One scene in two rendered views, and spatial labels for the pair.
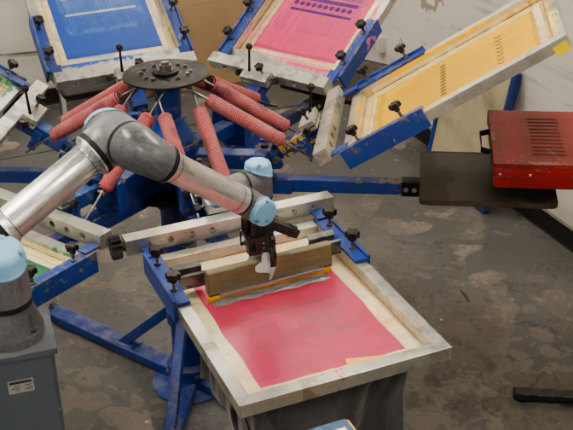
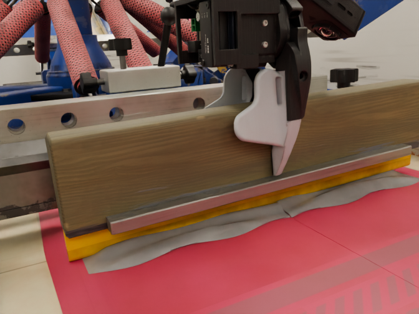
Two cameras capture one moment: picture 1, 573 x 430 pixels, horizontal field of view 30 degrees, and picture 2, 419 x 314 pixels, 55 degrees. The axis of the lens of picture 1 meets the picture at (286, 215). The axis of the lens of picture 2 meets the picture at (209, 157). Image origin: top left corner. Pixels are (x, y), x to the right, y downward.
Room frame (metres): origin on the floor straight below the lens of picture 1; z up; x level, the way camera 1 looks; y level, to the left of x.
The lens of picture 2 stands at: (2.28, 0.14, 1.11)
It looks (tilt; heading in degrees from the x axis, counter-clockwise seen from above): 16 degrees down; 356
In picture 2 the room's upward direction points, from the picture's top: 3 degrees counter-clockwise
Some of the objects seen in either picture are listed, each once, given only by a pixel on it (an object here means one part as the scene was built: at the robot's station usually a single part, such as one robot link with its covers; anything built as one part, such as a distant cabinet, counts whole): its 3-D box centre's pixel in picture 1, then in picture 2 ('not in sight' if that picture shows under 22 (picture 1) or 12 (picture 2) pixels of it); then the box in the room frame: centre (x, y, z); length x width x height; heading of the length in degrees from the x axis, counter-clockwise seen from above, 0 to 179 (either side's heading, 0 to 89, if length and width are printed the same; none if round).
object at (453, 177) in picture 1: (359, 183); not in sight; (3.41, -0.26, 0.91); 1.34 x 0.40 x 0.08; 82
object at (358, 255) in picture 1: (340, 244); not in sight; (2.85, -0.16, 0.98); 0.30 x 0.05 x 0.07; 22
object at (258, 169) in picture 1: (257, 179); not in sight; (2.63, 0.08, 1.31); 0.09 x 0.08 x 0.11; 125
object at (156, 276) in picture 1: (166, 285); not in sight; (2.64, 0.35, 0.98); 0.30 x 0.05 x 0.07; 22
